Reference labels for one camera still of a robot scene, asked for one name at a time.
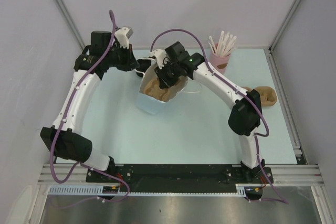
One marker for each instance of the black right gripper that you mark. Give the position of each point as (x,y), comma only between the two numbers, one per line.
(165,81)

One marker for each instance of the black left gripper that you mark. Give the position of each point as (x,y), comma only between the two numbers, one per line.
(130,63)

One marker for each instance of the light blue paper bag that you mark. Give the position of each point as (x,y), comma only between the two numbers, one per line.
(151,105)

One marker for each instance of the brown pulp cup carrier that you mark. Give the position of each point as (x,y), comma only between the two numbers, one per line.
(152,89)
(265,94)

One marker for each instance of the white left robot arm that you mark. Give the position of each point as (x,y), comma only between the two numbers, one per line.
(63,138)

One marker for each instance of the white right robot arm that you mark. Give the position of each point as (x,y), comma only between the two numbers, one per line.
(246,113)

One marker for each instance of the stack of black lids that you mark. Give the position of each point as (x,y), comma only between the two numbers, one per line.
(144,64)

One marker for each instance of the pink straw holder cup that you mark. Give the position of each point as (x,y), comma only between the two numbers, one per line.
(219,63)

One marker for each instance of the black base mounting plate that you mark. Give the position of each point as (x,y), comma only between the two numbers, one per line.
(189,179)

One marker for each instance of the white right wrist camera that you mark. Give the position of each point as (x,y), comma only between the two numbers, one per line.
(159,56)

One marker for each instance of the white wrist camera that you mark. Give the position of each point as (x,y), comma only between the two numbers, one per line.
(123,35)
(159,56)

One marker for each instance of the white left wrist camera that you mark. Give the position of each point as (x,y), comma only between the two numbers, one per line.
(123,35)

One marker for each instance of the aluminium frame rail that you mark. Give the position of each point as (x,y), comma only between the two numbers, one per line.
(296,175)

